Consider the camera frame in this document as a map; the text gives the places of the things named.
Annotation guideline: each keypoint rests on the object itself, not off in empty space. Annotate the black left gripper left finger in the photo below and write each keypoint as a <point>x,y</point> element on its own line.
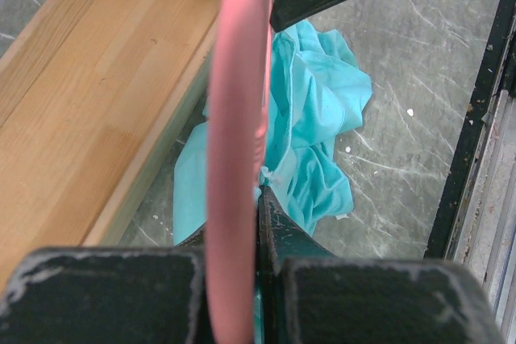
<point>109,295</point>

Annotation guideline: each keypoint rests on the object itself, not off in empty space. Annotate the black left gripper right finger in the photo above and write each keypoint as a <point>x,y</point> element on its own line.
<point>305,294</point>

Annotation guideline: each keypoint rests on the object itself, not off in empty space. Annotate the thin pink wire hanger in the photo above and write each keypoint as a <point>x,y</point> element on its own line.
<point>236,93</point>

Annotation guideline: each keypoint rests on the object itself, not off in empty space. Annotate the teal t shirt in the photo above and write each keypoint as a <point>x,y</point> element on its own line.
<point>317,91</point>

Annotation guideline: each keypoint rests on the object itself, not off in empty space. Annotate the wooden clothes rack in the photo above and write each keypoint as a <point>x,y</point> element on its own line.
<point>93,95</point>

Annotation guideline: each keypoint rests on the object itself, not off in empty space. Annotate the aluminium rail frame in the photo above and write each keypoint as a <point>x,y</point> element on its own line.
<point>475,220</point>

